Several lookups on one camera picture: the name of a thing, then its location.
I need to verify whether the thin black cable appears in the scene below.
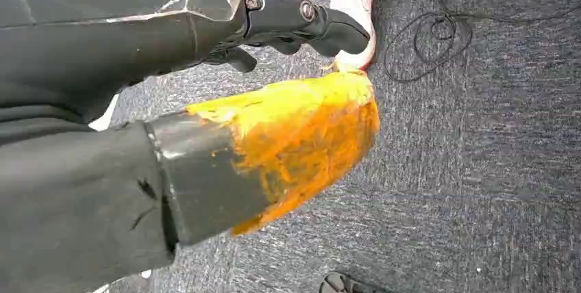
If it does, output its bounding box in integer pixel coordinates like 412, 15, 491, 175
383, 0, 581, 85

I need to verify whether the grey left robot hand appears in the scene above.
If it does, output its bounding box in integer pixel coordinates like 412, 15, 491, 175
0, 0, 381, 293

